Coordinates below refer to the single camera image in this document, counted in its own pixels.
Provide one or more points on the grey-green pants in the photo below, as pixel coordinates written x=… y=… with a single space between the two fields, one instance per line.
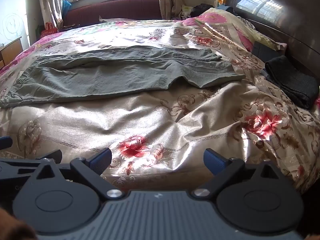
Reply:
x=120 y=75

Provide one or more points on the red bag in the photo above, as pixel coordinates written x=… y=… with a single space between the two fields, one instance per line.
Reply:
x=49 y=29

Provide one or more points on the floral pillow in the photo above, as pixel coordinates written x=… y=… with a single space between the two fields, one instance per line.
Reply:
x=225 y=22

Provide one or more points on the black folded cloth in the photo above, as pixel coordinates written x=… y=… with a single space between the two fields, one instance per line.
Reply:
x=292 y=80

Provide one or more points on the wooden bedside cabinet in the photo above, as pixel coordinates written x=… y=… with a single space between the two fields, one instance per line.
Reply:
x=11 y=51

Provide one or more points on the floral satin bedspread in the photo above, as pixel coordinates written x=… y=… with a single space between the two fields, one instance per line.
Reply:
x=155 y=120

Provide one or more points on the dark wooden headboard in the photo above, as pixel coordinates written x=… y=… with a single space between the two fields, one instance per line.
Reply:
x=287 y=15

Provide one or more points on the blue plastic bag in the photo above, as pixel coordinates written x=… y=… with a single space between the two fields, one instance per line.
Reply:
x=66 y=8

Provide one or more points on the maroon upholstered bench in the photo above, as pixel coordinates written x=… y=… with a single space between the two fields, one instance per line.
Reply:
x=112 y=8

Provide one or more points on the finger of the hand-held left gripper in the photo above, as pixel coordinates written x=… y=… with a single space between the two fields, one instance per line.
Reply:
x=5 y=142
x=53 y=155

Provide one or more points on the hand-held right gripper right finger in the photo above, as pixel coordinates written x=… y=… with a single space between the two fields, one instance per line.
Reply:
x=212 y=160

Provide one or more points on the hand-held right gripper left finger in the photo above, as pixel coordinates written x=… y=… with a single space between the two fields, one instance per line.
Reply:
x=101 y=160

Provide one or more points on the dark clothes pile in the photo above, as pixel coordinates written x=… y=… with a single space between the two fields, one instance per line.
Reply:
x=202 y=9

